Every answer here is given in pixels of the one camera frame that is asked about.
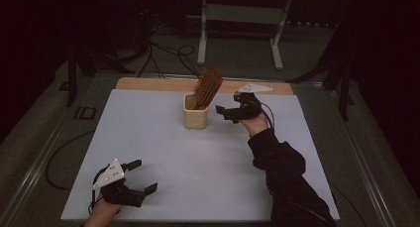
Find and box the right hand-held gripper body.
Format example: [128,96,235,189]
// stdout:
[225,83,273,125]

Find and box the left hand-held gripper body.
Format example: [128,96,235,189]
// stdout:
[91,159,147,208]

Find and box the beige square cup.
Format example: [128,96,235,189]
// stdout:
[182,92,209,130]

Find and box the brown wooden hairbrush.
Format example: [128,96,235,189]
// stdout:
[192,66,224,111]

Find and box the person's right hand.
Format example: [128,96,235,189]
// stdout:
[239,112,270,138]

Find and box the person's left hand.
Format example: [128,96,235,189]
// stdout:
[83,196,122,227]

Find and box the white table mat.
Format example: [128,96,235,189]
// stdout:
[60,88,341,221]

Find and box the white metal stand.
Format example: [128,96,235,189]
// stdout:
[186,0,295,71]

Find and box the black stand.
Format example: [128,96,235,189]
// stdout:
[285,22,356,122]
[58,45,137,108]

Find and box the right hand-held gripper cable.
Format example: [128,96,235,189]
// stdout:
[257,101,275,131]

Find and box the hand-held gripper cable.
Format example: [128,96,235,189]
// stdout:
[257,101,275,131]
[87,166,110,215]

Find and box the left hand-held gripper cable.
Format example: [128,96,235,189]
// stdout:
[87,166,110,215]

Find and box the black looped floor cable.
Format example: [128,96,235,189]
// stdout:
[177,45,204,81]

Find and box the long black curved cable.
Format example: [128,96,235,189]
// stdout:
[45,130,97,190]

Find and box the aluminium floor rail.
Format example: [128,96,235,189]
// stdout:
[0,104,82,227]
[326,87,389,227]

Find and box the black straight floor cable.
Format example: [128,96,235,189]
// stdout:
[137,25,166,79]

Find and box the thin black floor cable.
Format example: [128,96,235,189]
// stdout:
[330,183,368,227]

